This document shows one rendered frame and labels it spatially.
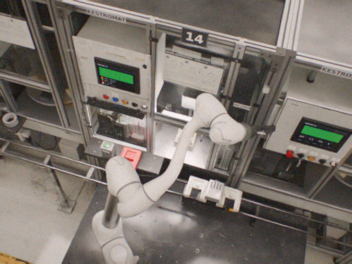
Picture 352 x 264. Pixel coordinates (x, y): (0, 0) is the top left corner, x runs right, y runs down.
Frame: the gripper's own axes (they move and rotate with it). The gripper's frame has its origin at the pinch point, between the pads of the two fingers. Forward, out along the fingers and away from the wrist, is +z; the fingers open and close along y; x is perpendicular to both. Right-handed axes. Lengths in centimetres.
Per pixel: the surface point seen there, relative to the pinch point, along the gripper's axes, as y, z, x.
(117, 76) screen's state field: 63, -54, -16
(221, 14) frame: 21, -26, -53
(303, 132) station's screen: -11.7, 12.6, -0.1
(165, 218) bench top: 67, -4, 81
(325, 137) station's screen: -20.4, 19.2, 0.6
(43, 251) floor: 158, -53, 141
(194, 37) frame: 18, -44, -40
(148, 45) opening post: 41, -52, -34
